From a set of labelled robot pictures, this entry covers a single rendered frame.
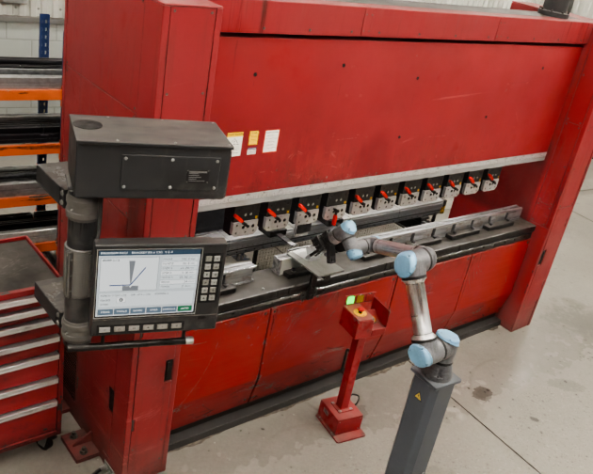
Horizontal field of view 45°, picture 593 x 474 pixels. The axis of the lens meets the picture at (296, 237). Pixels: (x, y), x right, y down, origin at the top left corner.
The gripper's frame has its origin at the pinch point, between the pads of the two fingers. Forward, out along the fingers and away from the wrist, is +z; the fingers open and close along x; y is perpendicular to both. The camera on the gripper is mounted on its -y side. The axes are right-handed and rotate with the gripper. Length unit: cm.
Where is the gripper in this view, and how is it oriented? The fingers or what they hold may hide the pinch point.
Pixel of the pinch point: (312, 257)
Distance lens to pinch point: 379.2
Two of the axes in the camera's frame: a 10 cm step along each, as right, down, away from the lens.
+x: -7.0, 2.0, -6.9
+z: -5.8, 4.1, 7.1
